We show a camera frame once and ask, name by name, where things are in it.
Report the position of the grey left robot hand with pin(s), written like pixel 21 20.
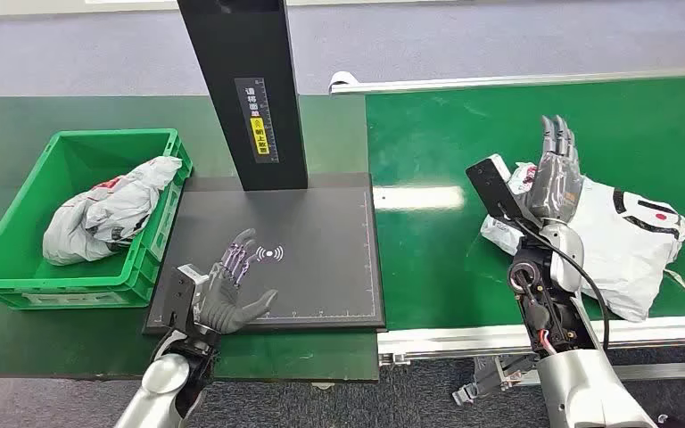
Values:
pixel 224 307

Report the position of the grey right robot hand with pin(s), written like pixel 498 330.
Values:
pixel 552 189

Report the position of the large white poly bag package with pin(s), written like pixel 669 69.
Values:
pixel 626 248

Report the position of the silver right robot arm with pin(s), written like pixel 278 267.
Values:
pixel 561 331

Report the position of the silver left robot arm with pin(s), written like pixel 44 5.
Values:
pixel 162 384

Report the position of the black weighing device with column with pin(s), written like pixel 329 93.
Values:
pixel 307 236

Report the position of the crumpled grey poly bag package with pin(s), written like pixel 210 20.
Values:
pixel 106 207

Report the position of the green plastic basket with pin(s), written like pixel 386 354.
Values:
pixel 35 277

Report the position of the black and yellow label sticker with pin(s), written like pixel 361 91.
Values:
pixel 258 121

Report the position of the dark green table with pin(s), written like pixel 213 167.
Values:
pixel 17 118

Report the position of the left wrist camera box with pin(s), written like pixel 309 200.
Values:
pixel 180 295

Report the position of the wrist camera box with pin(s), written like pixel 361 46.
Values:
pixel 496 186
pixel 180 295

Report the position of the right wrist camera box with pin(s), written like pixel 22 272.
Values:
pixel 496 186

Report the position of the green conveyor belt with frame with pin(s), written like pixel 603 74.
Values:
pixel 466 136

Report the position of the metal bracket under conveyor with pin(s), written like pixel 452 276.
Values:
pixel 496 375

